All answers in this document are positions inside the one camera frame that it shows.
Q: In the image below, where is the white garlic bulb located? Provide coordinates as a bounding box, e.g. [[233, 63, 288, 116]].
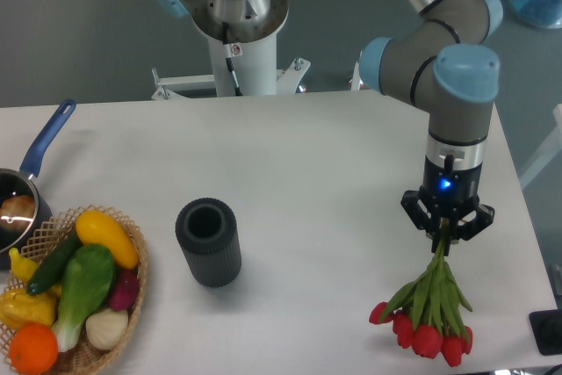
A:
[[85, 308, 128, 350]]

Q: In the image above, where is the green cucumber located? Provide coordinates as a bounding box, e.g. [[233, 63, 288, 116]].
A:
[[26, 233, 83, 296]]

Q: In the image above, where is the dark grey ribbed vase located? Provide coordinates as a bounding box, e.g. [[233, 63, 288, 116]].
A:
[[175, 198, 242, 288]]

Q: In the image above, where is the orange fruit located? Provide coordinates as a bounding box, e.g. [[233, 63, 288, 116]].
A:
[[8, 323, 59, 374]]

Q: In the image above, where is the red radish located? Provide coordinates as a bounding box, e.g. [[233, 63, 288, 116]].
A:
[[107, 270, 140, 311]]

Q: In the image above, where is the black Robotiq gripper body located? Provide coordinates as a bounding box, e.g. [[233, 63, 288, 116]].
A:
[[420, 158, 481, 220]]

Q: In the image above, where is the white table clamp post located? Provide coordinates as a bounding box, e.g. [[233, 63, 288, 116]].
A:
[[349, 52, 365, 91]]

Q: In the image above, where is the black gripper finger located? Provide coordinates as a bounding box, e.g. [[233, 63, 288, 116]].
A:
[[400, 189, 442, 252], [443, 204, 495, 256]]

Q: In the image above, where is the red tulip bouquet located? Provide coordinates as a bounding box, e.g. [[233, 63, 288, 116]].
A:
[[368, 219, 473, 367]]

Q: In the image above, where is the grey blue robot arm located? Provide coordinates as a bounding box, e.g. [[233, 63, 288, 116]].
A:
[[157, 0, 503, 255]]

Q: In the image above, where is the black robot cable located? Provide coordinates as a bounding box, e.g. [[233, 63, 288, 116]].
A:
[[215, 0, 243, 97]]

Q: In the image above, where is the yellow squash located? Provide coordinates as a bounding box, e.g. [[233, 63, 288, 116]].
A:
[[76, 210, 140, 270]]

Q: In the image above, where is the woven wicker basket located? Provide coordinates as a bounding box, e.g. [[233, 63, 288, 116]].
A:
[[20, 205, 148, 374]]

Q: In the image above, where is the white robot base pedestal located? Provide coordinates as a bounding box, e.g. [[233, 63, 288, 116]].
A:
[[152, 0, 311, 100]]

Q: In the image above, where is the green bok choy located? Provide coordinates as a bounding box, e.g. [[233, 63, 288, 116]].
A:
[[52, 244, 117, 353]]

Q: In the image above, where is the black device at edge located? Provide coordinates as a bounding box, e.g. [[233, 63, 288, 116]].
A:
[[529, 309, 561, 356]]

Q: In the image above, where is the yellow banana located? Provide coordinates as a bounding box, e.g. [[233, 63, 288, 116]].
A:
[[9, 248, 61, 299]]

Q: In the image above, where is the blue handled saucepan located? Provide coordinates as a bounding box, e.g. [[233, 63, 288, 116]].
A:
[[1, 99, 76, 270]]

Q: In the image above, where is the brown food in saucepan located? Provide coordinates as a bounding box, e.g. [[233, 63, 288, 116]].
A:
[[1, 195, 35, 234]]

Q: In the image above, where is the yellow bell pepper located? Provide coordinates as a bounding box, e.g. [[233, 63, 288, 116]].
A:
[[1, 288, 57, 331]]

